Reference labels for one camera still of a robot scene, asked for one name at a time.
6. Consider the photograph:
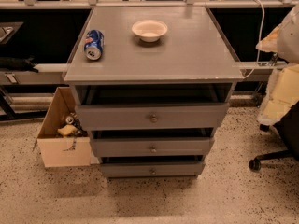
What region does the grey drawer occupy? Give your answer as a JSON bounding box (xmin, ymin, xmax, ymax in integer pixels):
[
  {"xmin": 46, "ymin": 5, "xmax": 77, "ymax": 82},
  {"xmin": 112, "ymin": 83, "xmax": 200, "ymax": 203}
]
[
  {"xmin": 75, "ymin": 103, "xmax": 228, "ymax": 131},
  {"xmin": 100, "ymin": 161, "xmax": 205, "ymax": 178},
  {"xmin": 91, "ymin": 137, "xmax": 215, "ymax": 157}
]

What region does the grey drawer cabinet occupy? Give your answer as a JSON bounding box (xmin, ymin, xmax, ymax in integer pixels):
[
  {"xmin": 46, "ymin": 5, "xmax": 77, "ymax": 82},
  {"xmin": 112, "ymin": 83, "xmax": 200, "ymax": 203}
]
[{"xmin": 64, "ymin": 7, "xmax": 242, "ymax": 167}]

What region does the grey top drawer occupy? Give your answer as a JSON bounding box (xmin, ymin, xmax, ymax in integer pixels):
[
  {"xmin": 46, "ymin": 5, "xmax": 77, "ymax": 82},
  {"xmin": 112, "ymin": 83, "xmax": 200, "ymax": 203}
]
[{"xmin": 75, "ymin": 103, "xmax": 228, "ymax": 131}]

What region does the grey bottom drawer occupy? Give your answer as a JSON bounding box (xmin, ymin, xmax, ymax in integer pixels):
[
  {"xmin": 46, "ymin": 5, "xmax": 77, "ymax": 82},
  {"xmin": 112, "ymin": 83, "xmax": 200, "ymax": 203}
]
[{"xmin": 100, "ymin": 161, "xmax": 205, "ymax": 178}]

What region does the white bowl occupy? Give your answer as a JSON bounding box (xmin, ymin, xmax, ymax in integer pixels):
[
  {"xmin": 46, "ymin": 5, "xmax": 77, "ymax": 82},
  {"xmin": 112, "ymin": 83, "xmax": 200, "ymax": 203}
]
[{"xmin": 132, "ymin": 20, "xmax": 168, "ymax": 42}]

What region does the can in box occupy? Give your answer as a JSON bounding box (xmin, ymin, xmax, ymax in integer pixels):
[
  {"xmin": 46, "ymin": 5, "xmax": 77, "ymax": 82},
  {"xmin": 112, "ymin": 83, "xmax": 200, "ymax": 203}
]
[{"xmin": 65, "ymin": 116, "xmax": 74, "ymax": 124}]

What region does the blue soda can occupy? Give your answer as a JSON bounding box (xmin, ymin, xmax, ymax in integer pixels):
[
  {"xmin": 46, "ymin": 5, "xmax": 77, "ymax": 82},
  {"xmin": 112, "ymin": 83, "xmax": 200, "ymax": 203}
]
[{"xmin": 84, "ymin": 30, "xmax": 104, "ymax": 61}]

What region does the yellow object in box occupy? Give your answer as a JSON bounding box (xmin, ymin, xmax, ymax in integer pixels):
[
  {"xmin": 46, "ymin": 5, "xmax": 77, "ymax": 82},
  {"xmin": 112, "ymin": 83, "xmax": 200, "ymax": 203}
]
[{"xmin": 57, "ymin": 124, "xmax": 77, "ymax": 136}]

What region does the cardboard box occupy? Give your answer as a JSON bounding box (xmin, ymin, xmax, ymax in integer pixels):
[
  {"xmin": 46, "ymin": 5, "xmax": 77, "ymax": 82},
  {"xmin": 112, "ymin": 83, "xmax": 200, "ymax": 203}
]
[{"xmin": 36, "ymin": 87, "xmax": 91, "ymax": 167}]

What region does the torn foam chair cushion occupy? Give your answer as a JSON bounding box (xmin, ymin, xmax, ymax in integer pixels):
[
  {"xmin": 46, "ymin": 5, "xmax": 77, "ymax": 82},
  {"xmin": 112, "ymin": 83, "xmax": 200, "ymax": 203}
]
[{"xmin": 256, "ymin": 5, "xmax": 299, "ymax": 125}]

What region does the black office chair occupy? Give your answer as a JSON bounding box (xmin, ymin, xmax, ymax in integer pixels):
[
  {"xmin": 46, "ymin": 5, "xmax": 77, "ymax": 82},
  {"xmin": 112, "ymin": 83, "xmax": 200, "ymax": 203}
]
[{"xmin": 249, "ymin": 102, "xmax": 299, "ymax": 172}]

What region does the white cable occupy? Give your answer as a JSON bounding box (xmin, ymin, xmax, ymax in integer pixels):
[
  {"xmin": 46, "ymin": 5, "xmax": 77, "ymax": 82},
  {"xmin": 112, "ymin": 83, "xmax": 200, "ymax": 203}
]
[{"xmin": 243, "ymin": 0, "xmax": 266, "ymax": 80}]

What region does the metal rail frame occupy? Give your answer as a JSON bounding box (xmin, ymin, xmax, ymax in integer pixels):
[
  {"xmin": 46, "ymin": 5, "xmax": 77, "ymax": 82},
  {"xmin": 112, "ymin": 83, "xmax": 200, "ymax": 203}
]
[{"xmin": 0, "ymin": 0, "xmax": 299, "ymax": 86}]

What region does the black cloth on rail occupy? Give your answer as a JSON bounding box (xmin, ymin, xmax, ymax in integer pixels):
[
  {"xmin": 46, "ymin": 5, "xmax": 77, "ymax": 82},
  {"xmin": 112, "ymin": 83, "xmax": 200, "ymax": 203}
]
[{"xmin": 0, "ymin": 57, "xmax": 38, "ymax": 73}]

